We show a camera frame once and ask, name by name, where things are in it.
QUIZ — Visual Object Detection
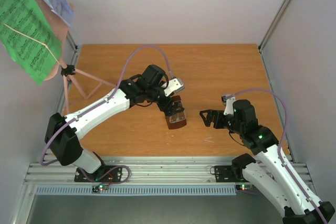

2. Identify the pink music stand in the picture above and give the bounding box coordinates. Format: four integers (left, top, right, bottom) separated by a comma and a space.
34, 0, 118, 116

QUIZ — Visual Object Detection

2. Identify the clear plastic metronome cover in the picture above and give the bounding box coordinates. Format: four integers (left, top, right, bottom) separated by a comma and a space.
169, 112, 186, 124

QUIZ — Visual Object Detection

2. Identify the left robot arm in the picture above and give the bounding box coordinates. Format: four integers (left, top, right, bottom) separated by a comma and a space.
45, 65, 185, 182

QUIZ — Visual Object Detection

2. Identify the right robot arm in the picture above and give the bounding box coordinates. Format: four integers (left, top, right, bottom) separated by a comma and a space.
200, 98, 335, 223

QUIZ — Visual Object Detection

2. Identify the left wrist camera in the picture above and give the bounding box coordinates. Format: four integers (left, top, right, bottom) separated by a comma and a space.
162, 78, 185, 97

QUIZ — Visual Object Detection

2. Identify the black mounting plate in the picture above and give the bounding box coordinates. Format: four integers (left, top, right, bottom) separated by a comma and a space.
214, 165, 237, 183
74, 165, 122, 183

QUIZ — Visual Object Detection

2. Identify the brown wooden metronome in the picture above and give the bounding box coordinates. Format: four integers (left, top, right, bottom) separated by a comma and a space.
165, 95, 187, 130

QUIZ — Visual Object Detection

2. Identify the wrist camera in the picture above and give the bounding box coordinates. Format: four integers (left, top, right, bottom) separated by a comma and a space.
222, 94, 236, 115
162, 78, 185, 97

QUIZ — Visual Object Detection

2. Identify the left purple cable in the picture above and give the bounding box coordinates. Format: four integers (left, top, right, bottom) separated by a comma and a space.
39, 45, 175, 166

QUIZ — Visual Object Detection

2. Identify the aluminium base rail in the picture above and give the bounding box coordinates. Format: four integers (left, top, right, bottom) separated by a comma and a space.
24, 156, 233, 185

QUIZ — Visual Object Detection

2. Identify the purple cable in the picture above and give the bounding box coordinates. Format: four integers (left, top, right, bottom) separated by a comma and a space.
39, 45, 175, 166
230, 88, 329, 224

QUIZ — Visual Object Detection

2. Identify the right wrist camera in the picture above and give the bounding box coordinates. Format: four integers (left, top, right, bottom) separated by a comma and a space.
222, 94, 236, 115

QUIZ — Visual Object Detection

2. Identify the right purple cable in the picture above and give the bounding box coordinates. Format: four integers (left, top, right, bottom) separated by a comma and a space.
230, 88, 329, 224

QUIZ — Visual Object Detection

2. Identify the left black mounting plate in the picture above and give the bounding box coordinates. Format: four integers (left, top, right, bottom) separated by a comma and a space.
74, 165, 122, 183

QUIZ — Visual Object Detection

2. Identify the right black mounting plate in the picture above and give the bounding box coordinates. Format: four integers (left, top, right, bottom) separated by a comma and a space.
214, 165, 237, 183

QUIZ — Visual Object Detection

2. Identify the grey slotted cable duct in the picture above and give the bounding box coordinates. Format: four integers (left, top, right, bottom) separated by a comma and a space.
35, 185, 236, 197

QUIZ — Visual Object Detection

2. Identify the green sheet music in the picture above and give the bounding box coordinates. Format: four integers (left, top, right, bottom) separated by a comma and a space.
1, 0, 61, 86

